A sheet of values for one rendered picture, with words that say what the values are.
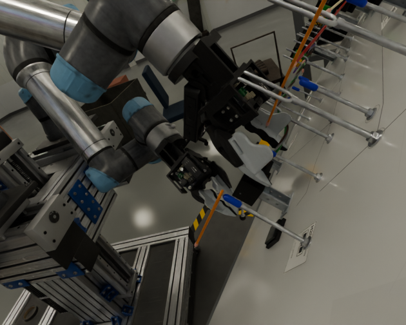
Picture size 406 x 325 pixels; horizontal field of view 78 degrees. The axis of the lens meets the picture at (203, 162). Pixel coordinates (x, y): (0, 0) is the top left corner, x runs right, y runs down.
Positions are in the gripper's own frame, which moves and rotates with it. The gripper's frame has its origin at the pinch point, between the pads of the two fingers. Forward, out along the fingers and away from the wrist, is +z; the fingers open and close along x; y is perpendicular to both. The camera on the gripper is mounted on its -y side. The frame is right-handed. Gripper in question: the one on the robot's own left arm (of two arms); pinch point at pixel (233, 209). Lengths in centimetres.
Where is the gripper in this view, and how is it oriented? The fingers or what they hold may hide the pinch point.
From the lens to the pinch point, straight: 54.4
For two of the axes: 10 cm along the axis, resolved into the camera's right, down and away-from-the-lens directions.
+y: -4.0, -0.8, -9.1
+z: 6.5, 6.7, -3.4
